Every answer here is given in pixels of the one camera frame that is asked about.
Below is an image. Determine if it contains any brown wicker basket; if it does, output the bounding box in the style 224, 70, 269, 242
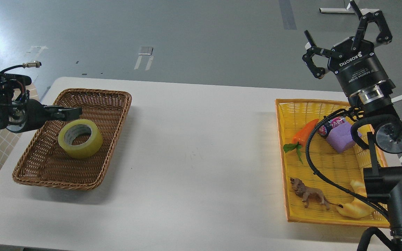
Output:
12, 88, 132, 190

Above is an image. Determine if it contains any white stand base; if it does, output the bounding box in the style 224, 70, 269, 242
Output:
319, 0, 380, 15

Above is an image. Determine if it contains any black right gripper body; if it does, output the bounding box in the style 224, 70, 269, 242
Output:
328, 37, 396, 98

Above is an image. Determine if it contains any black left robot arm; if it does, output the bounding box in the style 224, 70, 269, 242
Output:
0, 61, 83, 133

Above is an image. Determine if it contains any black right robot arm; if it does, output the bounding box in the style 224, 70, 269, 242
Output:
303, 0, 402, 251

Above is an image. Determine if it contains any orange carrot toy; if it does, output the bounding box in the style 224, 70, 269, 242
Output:
283, 119, 319, 164

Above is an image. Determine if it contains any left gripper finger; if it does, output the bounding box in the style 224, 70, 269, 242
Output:
44, 106, 83, 121

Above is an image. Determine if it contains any yellow croissant toy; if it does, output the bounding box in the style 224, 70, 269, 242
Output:
336, 179, 375, 219

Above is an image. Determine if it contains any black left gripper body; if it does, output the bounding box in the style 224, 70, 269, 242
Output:
6, 99, 48, 133

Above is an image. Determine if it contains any toy lion figure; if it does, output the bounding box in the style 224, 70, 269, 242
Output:
289, 177, 330, 210

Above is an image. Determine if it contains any small drink can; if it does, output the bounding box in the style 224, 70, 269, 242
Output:
318, 116, 347, 138

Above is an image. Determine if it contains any yellow tape roll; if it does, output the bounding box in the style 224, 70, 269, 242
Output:
58, 119, 103, 159

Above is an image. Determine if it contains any yellow plastic basket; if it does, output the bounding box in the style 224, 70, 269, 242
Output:
275, 99, 390, 228

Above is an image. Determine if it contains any purple sponge block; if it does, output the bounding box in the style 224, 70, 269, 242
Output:
326, 123, 356, 154

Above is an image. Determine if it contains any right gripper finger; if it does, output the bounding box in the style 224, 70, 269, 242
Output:
302, 30, 343, 80
349, 1, 393, 52

